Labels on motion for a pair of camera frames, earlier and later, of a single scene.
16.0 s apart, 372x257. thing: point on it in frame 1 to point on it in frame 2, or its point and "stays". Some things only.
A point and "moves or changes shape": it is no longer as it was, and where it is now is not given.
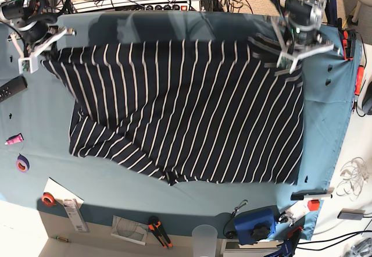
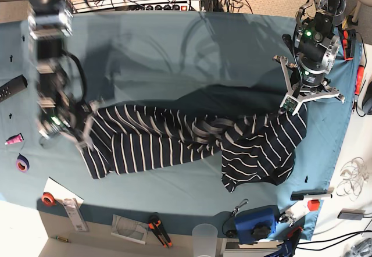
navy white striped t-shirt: (188, 112) moves or changes shape
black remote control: (13, 87) stays
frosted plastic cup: (204, 241) stays
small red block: (313, 204) stays
